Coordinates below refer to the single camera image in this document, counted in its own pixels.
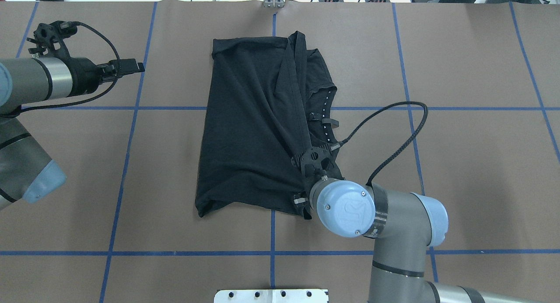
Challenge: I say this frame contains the black printed t-shirt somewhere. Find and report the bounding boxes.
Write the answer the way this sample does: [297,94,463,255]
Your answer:
[195,31,338,217]

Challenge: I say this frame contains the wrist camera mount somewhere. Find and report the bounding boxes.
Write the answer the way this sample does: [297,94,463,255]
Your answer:
[291,143,343,182]
[26,21,77,60]

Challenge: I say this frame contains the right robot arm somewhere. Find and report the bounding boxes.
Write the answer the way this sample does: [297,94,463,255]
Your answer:
[293,176,525,303]

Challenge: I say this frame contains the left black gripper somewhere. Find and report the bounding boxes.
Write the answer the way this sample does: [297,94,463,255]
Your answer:
[68,58,145,97]

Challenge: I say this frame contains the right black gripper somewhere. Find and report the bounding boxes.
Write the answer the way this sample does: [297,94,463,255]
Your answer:
[292,191,312,220]

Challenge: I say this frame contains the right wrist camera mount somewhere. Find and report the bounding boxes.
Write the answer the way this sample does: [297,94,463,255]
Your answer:
[291,143,343,182]

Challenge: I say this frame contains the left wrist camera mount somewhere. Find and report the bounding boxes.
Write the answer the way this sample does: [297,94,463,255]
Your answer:
[26,21,77,60]

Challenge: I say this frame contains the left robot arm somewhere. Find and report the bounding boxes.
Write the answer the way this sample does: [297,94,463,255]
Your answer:
[0,57,145,209]

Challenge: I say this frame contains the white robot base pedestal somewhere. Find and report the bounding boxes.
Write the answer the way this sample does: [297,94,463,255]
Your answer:
[213,289,329,303]

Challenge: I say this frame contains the brown paper table cover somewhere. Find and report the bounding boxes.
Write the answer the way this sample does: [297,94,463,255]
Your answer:
[1,0,559,303]

